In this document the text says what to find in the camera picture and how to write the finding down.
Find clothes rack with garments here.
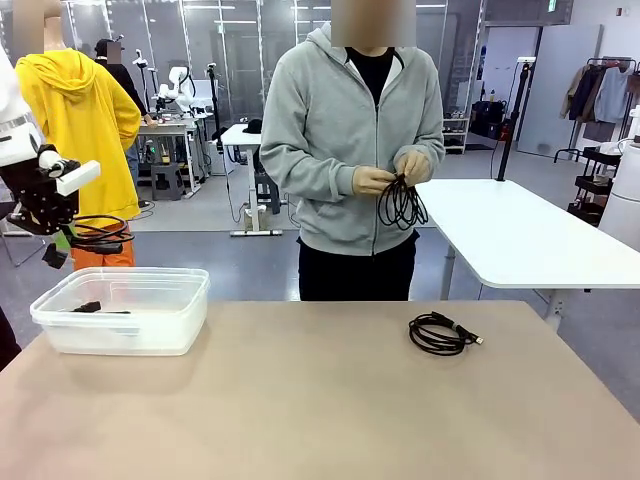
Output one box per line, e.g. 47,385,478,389
553,56,640,164

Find thick black power cable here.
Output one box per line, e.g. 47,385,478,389
41,214,137,271

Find white background desk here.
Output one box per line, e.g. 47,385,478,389
219,123,285,238

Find white side table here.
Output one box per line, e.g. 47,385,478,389
403,178,640,322

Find person's right hand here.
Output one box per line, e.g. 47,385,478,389
351,165,397,198

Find grey step stool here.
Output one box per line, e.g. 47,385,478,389
149,161,188,202

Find clear plastic storage container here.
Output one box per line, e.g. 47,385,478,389
29,266,210,357

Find background person in black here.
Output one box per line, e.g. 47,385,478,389
93,38,157,201

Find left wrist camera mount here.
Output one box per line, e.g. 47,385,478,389
37,144,81,178

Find person's left hand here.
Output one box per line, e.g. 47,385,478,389
393,150,433,188

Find black USB cable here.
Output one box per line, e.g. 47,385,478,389
408,310,485,357

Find black background tripod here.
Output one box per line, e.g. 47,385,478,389
206,62,225,151

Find black pole with white top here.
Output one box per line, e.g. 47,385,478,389
494,56,537,183

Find metal folding chair frame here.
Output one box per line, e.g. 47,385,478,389
0,219,47,268

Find short black plug cable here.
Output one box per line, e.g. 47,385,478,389
69,299,132,316

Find white rounded machine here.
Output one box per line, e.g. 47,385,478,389
597,105,640,252

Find person's right forearm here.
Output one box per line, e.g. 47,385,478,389
259,139,359,202

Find thin black cable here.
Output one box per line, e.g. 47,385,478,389
376,171,430,232

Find dark rounded object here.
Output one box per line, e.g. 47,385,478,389
0,303,22,372

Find person's black trousers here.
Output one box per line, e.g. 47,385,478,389
297,230,420,302

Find black bags by wall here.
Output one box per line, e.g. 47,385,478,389
471,98,512,141

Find wooden shoe rack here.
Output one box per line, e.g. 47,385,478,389
442,116,471,156

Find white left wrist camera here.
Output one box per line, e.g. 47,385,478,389
55,160,102,197

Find grey zip hoodie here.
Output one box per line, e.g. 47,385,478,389
259,22,447,257

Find mannequin yellow hoodie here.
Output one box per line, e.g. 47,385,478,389
14,49,143,222

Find beige mannequin neck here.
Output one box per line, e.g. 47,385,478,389
41,0,67,54

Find person's left forearm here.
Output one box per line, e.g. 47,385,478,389
420,130,447,177

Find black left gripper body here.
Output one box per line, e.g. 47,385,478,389
0,158,81,237

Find black utility cart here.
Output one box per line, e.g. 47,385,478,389
566,145,624,227

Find background workbench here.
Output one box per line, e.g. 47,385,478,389
136,110,214,200

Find mannequin orange trousers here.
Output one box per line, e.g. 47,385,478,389
68,222,137,272

